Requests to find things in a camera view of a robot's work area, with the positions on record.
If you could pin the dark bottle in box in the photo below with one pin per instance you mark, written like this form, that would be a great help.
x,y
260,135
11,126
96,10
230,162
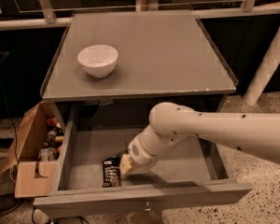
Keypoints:
x,y
52,134

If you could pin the open grey wooden drawer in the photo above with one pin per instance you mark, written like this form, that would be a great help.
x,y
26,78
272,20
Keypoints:
x,y
192,173

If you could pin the clear jar in box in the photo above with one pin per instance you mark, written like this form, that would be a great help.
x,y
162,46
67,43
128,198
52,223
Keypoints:
x,y
48,154

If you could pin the metal railing frame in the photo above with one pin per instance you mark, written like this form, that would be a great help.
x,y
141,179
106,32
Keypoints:
x,y
115,3

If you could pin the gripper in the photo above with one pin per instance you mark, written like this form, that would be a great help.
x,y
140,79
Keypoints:
x,y
139,154

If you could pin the drawer pull knob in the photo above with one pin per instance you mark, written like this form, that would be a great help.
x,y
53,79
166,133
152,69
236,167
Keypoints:
x,y
147,207

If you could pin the open cardboard box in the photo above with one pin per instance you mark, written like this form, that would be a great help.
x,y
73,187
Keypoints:
x,y
34,177

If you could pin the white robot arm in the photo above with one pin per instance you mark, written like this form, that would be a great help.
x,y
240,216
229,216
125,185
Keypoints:
x,y
257,134

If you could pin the grey cabinet with counter top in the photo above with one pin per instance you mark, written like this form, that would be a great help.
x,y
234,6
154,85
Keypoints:
x,y
161,53

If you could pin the white ceramic bowl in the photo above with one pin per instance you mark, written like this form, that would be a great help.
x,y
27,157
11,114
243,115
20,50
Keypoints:
x,y
98,60

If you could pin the black rxbar chocolate wrapper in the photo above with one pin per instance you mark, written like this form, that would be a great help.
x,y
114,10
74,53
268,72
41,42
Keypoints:
x,y
111,172

